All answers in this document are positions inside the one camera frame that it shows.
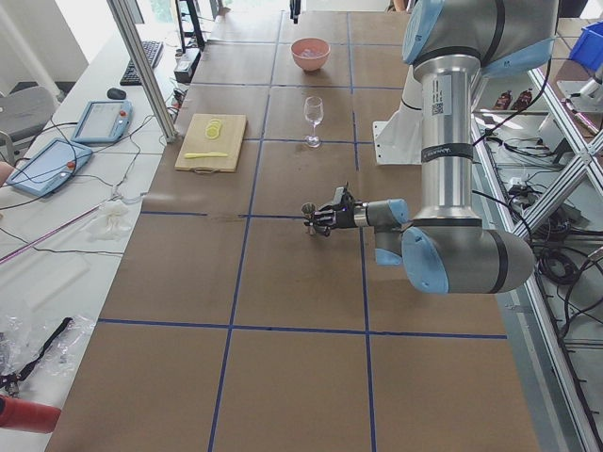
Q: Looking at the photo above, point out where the black computer mouse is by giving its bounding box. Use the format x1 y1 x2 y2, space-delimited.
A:
106 88 127 100

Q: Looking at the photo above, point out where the teach pendant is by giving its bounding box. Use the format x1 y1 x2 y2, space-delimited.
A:
72 100 133 146
7 138 92 197

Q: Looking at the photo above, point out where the far teach pendant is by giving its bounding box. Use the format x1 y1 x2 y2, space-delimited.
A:
72 100 133 146

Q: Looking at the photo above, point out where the yellow plastic knife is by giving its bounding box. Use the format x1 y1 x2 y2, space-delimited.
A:
184 152 229 159

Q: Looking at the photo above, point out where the aluminium frame post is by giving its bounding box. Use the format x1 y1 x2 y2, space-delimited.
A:
106 0 177 143

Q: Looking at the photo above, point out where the black keyboard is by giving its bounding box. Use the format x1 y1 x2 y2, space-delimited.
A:
119 40 165 87

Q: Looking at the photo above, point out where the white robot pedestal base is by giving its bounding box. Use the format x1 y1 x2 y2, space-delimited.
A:
372 66 423 166

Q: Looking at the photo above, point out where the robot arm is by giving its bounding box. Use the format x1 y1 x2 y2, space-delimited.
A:
302 1 559 294

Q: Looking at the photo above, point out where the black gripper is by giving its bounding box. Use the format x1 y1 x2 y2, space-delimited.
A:
306 202 367 235

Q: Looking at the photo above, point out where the white cloth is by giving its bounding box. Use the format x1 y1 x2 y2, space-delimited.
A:
85 201 132 240

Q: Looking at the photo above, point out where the pile of ice cubes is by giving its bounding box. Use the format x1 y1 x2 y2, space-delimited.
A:
297 48 323 59

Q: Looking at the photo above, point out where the near teach pendant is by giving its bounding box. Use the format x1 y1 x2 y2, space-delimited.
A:
7 138 92 197

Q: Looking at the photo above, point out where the black box device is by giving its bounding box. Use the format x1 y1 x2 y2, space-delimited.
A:
173 48 202 84

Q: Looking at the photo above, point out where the bamboo cutting board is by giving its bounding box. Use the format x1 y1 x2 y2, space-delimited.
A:
174 114 247 172

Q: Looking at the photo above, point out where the pink bowl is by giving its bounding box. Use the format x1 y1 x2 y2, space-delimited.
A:
290 38 331 72

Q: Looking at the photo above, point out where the red fire extinguisher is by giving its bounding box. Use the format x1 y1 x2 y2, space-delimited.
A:
0 396 61 433

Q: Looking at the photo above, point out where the clear wine glass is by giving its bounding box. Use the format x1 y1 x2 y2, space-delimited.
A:
304 96 324 148

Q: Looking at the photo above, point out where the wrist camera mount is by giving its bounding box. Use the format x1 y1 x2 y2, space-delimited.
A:
333 184 354 211

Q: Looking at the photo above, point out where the steel double jigger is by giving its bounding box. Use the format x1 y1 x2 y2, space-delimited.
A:
301 202 316 235

